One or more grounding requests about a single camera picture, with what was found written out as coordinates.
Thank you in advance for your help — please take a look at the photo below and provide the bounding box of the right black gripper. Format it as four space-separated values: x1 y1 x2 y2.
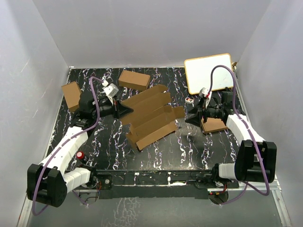
185 98 224 126

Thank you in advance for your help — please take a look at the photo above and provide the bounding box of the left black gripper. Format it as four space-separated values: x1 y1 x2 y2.
92 96 134 121

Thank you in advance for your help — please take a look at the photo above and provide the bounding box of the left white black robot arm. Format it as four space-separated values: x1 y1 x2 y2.
27 91 133 207

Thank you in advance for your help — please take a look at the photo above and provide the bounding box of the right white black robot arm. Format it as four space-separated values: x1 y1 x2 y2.
186 88 277 190

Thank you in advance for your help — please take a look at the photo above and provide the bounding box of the folded cardboard box back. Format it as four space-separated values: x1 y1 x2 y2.
118 70 151 91

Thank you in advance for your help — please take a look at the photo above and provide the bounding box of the small cardboard box left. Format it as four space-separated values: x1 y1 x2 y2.
62 81 81 113

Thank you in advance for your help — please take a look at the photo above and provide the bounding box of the flat cardboard stack right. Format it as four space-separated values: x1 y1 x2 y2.
201 117 228 135

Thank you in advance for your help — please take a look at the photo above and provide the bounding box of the small round sticker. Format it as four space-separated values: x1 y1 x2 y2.
185 97 194 104

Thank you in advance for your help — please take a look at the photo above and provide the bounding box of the yellow framed whiteboard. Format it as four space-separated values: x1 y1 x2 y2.
184 53 233 95

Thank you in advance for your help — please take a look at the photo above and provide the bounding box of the red emergency stop button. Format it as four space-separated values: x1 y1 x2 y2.
76 151 89 164

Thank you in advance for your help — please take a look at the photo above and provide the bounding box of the black base bar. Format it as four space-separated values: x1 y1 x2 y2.
96 170 214 200

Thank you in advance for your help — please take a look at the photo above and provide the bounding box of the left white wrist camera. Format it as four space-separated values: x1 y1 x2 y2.
101 80 119 104

